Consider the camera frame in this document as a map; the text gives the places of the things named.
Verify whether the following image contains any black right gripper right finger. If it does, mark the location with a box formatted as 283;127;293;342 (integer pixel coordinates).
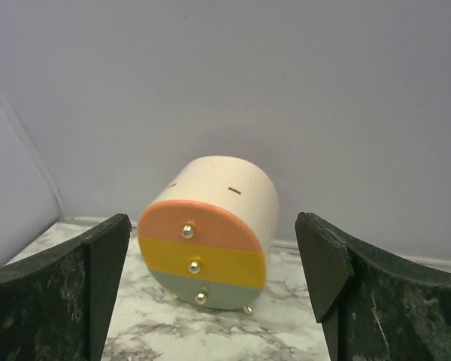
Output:
295;213;451;360

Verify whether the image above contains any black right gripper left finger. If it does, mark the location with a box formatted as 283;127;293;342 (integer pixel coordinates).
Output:
0;214;131;360

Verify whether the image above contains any round three-drawer storage box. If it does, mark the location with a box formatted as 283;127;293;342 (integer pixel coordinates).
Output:
137;156;279;314

